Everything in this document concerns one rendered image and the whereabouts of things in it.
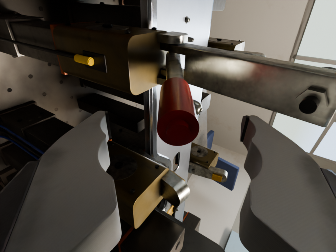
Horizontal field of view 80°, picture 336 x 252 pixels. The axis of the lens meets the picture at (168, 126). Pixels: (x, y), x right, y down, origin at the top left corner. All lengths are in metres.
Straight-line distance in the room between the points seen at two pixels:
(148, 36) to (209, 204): 2.98
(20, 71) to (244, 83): 0.46
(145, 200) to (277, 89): 0.20
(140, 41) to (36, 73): 0.37
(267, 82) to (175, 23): 0.21
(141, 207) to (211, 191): 2.93
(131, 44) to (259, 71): 0.11
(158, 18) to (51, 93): 0.35
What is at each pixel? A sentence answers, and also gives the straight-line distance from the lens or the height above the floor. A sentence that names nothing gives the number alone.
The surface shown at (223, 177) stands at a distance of 0.66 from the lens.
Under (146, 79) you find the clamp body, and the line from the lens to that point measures 0.22.
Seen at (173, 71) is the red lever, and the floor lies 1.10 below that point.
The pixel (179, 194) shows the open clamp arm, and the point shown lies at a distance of 0.29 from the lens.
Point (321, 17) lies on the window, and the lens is 2.12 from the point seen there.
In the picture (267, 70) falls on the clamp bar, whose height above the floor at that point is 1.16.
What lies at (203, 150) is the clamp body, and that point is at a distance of 0.71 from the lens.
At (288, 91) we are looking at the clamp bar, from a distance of 0.18.
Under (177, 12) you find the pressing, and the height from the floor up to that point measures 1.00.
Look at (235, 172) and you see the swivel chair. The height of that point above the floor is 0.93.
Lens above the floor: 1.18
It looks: 27 degrees down
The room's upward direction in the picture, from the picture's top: 110 degrees clockwise
